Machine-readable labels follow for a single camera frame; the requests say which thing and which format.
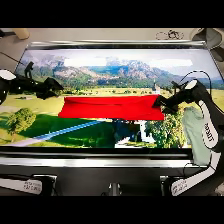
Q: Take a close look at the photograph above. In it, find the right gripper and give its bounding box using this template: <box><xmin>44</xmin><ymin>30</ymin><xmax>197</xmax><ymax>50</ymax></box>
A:
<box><xmin>152</xmin><ymin>94</ymin><xmax>183</xmax><ymax>115</ymax></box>

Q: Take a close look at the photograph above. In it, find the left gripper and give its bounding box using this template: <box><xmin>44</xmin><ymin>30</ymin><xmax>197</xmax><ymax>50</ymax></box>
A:
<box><xmin>33</xmin><ymin>76</ymin><xmax>65</xmax><ymax>101</ymax></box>

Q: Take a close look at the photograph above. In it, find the red T-shirt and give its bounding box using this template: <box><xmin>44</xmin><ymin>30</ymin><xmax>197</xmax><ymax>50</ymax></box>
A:
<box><xmin>57</xmin><ymin>94</ymin><xmax>166</xmax><ymax>122</ymax></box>

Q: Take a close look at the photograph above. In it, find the pale green garment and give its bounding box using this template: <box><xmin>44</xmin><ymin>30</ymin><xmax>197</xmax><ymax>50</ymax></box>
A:
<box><xmin>181</xmin><ymin>105</ymin><xmax>213</xmax><ymax>167</ymax></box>

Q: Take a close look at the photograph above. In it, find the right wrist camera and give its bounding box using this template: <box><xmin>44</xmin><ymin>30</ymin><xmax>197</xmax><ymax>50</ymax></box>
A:
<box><xmin>170</xmin><ymin>80</ymin><xmax>184</xmax><ymax>94</ymax></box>

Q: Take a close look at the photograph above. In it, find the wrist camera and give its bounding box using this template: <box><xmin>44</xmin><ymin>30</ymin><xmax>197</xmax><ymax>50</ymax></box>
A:
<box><xmin>170</xmin><ymin>80</ymin><xmax>184</xmax><ymax>94</ymax></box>
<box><xmin>24</xmin><ymin>61</ymin><xmax>35</xmax><ymax>80</ymax></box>

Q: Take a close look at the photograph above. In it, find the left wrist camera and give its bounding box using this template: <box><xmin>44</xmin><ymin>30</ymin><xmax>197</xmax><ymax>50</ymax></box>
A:
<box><xmin>24</xmin><ymin>61</ymin><xmax>35</xmax><ymax>80</ymax></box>

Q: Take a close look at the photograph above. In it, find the black cable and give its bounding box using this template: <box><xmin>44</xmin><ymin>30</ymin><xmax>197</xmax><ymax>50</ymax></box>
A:
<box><xmin>179</xmin><ymin>69</ymin><xmax>213</xmax><ymax>90</ymax></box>

